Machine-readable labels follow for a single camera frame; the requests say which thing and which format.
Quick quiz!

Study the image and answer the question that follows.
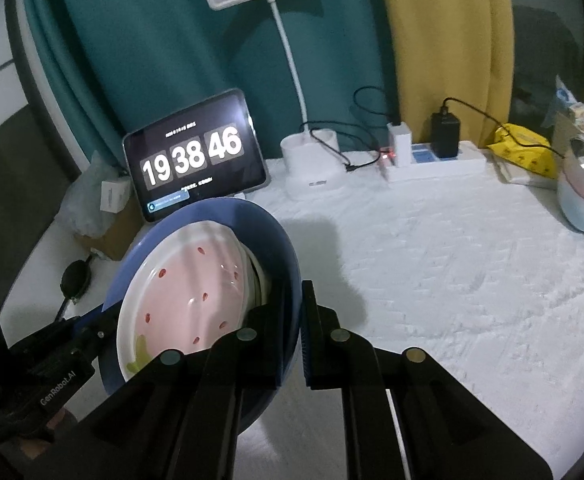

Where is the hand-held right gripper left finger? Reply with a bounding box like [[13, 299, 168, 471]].
[[74, 304, 295, 480]]

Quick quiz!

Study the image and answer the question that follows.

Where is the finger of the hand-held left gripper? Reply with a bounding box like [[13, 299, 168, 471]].
[[63, 303, 121, 362]]

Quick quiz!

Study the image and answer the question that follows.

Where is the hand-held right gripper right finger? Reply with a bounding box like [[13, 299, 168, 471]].
[[299, 280, 555, 480]]

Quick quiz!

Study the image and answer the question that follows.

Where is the cream bowl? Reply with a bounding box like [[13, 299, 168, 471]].
[[244, 247, 273, 306]]

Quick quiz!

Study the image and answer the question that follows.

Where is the blue bowl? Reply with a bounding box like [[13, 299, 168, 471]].
[[99, 198, 304, 436]]

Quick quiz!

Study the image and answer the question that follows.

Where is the white watermelon-pattern bowl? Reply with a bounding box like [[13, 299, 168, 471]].
[[116, 220, 253, 384]]

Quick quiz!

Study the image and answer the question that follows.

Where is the person's left hand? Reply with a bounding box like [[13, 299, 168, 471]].
[[9, 407, 81, 466]]

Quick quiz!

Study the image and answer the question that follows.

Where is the black round object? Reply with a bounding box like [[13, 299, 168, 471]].
[[54, 259, 93, 322]]

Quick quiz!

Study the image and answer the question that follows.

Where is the cardboard box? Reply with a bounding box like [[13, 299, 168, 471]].
[[74, 200, 148, 261]]

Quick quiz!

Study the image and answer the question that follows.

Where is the small white box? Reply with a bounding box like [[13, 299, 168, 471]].
[[99, 177, 133, 214]]

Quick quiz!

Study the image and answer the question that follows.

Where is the white fluffy table cover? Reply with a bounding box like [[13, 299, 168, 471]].
[[2, 155, 584, 480]]

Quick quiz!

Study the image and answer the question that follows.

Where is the white desk lamp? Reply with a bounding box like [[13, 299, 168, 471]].
[[203, 0, 344, 202]]

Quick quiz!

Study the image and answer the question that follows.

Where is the tablet with clock display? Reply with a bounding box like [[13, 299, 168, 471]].
[[123, 88, 268, 224]]

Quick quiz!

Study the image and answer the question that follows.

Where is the white charger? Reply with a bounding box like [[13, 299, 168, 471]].
[[388, 122, 413, 167]]

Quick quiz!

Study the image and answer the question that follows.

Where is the white power strip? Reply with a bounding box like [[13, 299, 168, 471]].
[[379, 141, 488, 184]]

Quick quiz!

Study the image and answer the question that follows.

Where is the black charger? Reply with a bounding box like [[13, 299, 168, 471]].
[[431, 112, 461, 160]]

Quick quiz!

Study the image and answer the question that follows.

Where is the yellow packet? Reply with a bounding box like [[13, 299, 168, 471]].
[[487, 123, 558, 181]]

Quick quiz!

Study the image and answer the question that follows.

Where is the teal curtain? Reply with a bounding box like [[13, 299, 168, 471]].
[[22, 0, 399, 182]]

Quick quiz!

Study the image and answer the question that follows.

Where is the yellow curtain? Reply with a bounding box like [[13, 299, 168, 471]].
[[374, 0, 516, 149]]

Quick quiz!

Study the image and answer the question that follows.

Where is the blue and white packet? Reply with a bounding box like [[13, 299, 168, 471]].
[[547, 76, 581, 121]]

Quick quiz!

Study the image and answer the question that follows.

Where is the dark glass sliding door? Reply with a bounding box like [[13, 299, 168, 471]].
[[509, 0, 584, 127]]

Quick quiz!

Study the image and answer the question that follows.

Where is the black lamp cable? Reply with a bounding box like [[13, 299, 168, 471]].
[[299, 121, 382, 172]]

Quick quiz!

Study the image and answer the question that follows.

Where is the looped black cable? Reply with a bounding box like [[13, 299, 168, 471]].
[[353, 86, 402, 126]]

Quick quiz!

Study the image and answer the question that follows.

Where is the black charger cable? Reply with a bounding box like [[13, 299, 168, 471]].
[[439, 96, 569, 154]]

